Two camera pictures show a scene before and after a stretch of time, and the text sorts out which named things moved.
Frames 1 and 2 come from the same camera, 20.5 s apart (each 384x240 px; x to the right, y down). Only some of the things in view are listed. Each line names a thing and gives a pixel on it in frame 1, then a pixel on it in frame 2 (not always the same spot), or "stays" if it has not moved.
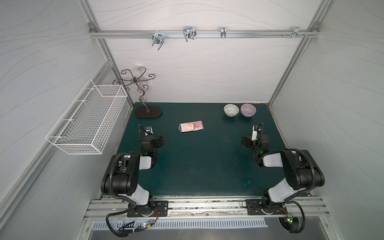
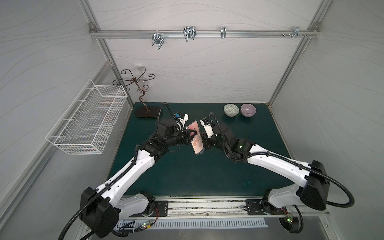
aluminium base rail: [229, 208] stays
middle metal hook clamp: [189, 32] stays
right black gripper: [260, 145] to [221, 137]
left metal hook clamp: [157, 38] stays
